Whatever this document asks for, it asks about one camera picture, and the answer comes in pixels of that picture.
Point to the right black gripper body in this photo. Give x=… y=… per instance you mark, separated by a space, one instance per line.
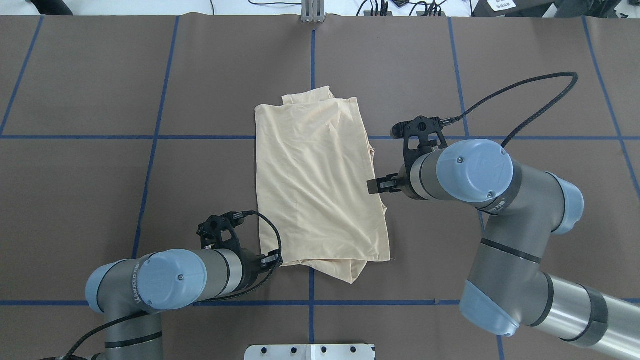
x=404 y=184

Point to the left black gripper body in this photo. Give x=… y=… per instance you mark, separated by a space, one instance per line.
x=251 y=267

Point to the cream long-sleeve printed shirt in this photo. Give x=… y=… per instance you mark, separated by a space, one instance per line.
x=313 y=161

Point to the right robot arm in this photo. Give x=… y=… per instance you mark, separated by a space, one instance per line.
x=506 y=288

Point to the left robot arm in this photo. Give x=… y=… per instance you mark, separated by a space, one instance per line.
x=132 y=294

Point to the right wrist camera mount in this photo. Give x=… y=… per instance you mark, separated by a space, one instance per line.
x=420 y=136

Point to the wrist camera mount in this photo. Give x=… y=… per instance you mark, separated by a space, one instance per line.
x=420 y=136
x=218 y=231

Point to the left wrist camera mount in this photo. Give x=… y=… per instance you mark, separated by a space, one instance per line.
x=218 y=231

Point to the white camera post base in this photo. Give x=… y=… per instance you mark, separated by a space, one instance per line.
x=336 y=351

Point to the aluminium frame post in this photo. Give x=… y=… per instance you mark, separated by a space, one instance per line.
x=313 y=11

